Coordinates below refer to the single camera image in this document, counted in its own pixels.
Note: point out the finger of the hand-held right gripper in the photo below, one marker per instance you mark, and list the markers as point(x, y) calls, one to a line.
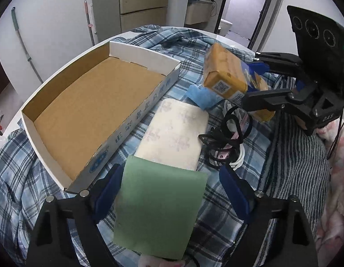
point(258, 67)
point(263, 98)

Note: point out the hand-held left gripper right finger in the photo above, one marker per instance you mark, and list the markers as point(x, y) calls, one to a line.
point(233, 189)

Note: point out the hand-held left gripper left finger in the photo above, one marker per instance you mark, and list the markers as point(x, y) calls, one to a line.
point(105, 192)

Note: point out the yellow tissue pack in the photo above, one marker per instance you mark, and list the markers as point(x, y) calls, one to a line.
point(224, 66)

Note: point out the white cardboard box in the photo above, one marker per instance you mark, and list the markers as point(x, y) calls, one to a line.
point(91, 111)

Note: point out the cream patterned tissue pack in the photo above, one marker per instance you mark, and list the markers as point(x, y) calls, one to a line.
point(172, 133)

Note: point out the white toilet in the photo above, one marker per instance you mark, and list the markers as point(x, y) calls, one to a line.
point(226, 25)

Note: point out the blue face mask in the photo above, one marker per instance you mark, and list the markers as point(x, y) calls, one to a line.
point(202, 94)

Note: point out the grey striped cloth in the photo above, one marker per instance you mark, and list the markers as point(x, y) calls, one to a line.
point(297, 158)

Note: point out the blue plaid shirt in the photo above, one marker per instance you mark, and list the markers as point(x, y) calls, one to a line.
point(27, 178)

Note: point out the bathroom vanity cabinet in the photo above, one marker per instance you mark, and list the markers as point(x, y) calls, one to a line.
point(198, 12)

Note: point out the pink fluffy blanket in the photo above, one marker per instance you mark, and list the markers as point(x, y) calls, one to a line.
point(338, 189)

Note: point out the beige drawer cabinet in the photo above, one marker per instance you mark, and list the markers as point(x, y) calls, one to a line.
point(141, 0)

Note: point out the dark sliding door frame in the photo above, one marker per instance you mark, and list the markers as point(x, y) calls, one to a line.
point(265, 8)

